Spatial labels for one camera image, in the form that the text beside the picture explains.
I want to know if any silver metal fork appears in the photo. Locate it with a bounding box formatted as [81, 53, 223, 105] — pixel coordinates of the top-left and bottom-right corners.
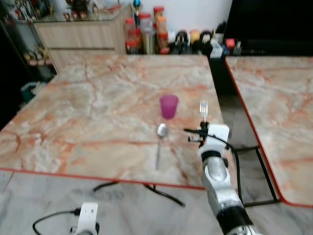
[200, 100, 209, 124]

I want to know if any silver metal spoon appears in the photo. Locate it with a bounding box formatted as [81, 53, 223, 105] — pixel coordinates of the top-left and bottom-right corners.
[155, 123, 169, 171]

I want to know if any purple plastic cup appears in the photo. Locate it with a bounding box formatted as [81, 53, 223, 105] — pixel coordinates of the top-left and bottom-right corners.
[159, 94, 179, 120]

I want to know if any black metal table leg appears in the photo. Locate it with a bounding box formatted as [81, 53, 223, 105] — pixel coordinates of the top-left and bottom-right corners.
[92, 181, 187, 208]
[230, 144, 282, 207]

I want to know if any marble table with red edge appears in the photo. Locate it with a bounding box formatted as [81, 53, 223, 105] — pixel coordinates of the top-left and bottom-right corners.
[224, 56, 313, 208]
[0, 54, 233, 190]

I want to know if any black rounded bottle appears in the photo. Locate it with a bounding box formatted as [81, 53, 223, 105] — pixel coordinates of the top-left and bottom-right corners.
[175, 30, 191, 55]
[198, 30, 214, 55]

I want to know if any red-filled jar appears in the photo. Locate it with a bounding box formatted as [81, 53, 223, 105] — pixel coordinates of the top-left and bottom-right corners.
[157, 32, 170, 54]

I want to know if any yellow rounded container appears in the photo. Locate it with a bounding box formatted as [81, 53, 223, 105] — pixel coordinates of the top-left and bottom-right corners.
[190, 29, 201, 44]

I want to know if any large red-lidded clear jar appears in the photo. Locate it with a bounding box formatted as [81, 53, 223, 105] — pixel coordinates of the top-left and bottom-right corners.
[138, 13, 157, 55]

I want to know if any orange red-lidded jar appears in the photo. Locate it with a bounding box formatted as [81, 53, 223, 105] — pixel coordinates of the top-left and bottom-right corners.
[153, 6, 168, 35]

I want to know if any slim red-lidded jar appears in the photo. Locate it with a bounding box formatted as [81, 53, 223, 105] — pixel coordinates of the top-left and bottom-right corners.
[124, 18, 139, 55]

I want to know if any black television screen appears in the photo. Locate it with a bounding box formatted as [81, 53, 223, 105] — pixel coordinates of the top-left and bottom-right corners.
[223, 0, 313, 43]

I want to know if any blue ball trophy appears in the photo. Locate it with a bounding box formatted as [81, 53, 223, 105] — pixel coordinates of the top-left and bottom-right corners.
[133, 0, 143, 21]

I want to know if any light wooden cabinet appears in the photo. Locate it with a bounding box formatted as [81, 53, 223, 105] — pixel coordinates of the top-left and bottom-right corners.
[33, 5, 133, 74]

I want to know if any teal plastic container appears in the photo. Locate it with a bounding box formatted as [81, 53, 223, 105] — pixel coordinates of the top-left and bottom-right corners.
[21, 82, 47, 103]

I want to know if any dark glass display shelf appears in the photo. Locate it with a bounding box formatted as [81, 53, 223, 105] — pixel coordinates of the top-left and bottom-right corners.
[0, 0, 57, 82]

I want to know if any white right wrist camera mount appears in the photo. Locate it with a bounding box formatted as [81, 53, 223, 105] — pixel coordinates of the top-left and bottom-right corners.
[199, 124, 230, 153]

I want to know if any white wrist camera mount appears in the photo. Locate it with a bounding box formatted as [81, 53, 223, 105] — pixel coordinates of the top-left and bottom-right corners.
[199, 124, 230, 153]
[76, 202, 99, 235]

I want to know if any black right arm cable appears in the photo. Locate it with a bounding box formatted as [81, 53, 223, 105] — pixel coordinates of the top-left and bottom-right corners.
[209, 134, 242, 197]

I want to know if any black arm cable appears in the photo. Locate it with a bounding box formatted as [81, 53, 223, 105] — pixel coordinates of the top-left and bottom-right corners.
[209, 134, 242, 197]
[32, 209, 82, 235]

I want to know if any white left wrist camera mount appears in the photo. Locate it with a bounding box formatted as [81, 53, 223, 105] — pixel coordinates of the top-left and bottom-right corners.
[76, 202, 99, 235]

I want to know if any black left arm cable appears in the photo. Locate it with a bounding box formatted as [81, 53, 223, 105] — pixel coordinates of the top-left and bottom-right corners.
[32, 209, 82, 235]

